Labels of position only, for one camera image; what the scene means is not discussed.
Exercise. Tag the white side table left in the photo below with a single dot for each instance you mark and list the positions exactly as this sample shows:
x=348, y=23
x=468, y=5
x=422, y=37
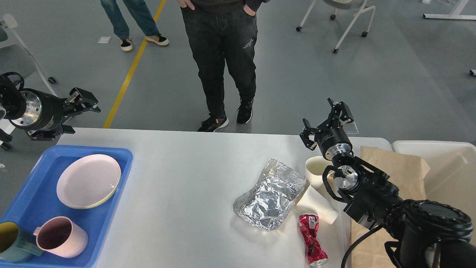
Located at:
x=6, y=129

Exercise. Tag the person in dark clothes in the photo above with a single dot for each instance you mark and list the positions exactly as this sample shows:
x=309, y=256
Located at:
x=222, y=34

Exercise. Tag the blue plastic tray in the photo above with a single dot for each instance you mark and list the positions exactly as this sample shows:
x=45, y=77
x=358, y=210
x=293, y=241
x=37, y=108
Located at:
x=37, y=201

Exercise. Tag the white paper on floor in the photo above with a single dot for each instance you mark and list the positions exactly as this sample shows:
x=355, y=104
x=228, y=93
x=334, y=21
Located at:
x=104, y=39

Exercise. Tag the pink mug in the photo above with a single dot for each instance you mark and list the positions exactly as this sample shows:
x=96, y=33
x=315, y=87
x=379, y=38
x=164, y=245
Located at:
x=62, y=237

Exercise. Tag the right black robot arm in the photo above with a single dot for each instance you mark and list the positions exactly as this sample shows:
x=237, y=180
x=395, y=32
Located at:
x=426, y=233

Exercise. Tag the lying white paper cup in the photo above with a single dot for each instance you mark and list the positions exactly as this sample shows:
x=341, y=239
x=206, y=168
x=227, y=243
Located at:
x=312, y=202

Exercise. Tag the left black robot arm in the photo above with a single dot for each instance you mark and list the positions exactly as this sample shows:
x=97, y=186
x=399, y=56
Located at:
x=13, y=105

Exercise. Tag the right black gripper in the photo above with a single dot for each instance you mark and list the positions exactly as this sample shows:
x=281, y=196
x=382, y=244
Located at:
x=331, y=140

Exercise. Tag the brown paper bag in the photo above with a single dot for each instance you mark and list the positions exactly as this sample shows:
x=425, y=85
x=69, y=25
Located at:
x=407, y=172

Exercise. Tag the crumpled aluminium foil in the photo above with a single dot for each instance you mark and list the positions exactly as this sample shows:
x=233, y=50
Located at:
x=267, y=204

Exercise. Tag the grey chair left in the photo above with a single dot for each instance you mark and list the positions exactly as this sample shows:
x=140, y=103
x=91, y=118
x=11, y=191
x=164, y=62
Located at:
x=17, y=57

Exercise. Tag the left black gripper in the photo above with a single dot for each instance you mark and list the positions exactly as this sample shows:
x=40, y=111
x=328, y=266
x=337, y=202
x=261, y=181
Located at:
x=44, y=112

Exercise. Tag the white plastic bin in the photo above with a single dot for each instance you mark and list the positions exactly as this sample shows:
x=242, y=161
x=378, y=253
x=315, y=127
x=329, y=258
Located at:
x=452, y=176

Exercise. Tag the upright white paper cup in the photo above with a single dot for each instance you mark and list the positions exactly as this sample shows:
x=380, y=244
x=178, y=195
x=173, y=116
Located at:
x=314, y=169

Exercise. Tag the green mug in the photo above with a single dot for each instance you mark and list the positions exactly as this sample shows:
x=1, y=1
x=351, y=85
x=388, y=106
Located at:
x=17, y=245

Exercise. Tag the white table frame corner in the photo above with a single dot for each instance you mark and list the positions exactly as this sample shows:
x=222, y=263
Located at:
x=455, y=13

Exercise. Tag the yellow plate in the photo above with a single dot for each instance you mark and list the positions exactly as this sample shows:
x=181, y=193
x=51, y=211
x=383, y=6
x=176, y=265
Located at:
x=93, y=191

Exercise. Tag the crushed red can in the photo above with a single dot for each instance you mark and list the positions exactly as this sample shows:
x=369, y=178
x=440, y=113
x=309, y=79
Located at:
x=315, y=255

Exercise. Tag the pink plate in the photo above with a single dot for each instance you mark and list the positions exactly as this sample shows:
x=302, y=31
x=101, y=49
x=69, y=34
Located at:
x=92, y=165

